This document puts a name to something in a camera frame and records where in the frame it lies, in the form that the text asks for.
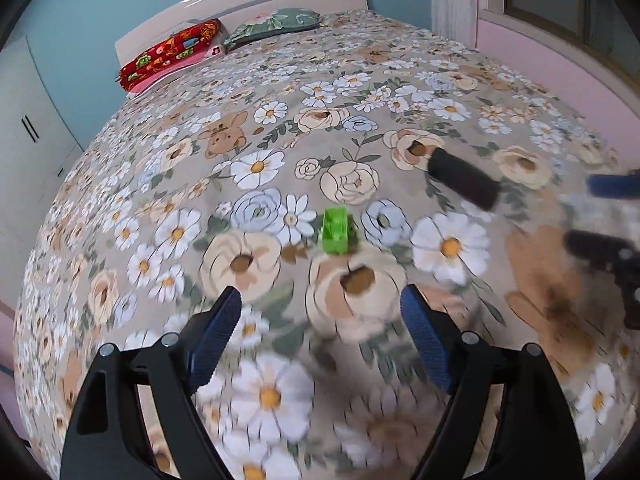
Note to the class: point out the red patterned pillow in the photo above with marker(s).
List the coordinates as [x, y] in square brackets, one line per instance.
[165, 55]

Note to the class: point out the floral bedspread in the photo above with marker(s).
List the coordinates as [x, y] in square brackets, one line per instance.
[175, 185]

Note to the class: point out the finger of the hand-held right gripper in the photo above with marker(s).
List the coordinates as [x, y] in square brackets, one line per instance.
[612, 186]
[597, 249]

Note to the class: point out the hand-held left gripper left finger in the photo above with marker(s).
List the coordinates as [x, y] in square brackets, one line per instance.
[220, 330]

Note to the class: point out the white curtain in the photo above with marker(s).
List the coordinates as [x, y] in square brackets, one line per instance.
[452, 0]

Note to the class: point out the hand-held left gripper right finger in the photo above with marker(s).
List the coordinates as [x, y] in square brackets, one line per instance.
[425, 335]

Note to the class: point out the small green toy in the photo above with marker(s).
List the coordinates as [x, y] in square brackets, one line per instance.
[335, 232]

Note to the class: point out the green floral pillow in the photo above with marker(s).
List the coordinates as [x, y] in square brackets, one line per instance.
[270, 27]

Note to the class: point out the black cylinder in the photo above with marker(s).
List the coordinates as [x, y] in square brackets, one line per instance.
[462, 177]

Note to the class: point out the pink pillow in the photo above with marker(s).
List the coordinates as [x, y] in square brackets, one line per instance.
[210, 51]

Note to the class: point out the white wardrobe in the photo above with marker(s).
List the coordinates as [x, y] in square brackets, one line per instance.
[30, 150]

